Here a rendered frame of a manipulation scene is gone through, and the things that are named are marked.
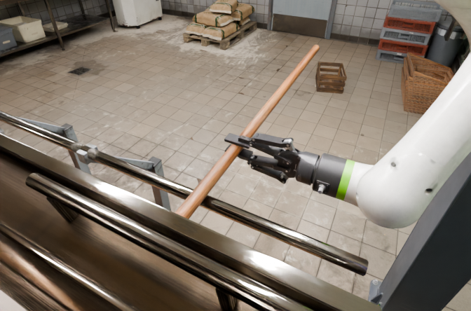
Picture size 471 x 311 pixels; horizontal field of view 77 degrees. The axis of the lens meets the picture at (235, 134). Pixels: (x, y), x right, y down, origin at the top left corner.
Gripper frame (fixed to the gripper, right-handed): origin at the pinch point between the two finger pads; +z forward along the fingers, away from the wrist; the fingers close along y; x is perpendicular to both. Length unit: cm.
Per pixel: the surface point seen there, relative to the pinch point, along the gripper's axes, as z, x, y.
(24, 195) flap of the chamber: 7.1, -43.5, -20.9
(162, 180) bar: 11.4, -17.4, 2.0
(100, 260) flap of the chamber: -8, -45, -21
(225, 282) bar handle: -21, -44, -26
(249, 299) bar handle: -23, -44, -26
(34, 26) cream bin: 428, 199, 76
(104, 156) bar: 30.2, -17.4, 1.9
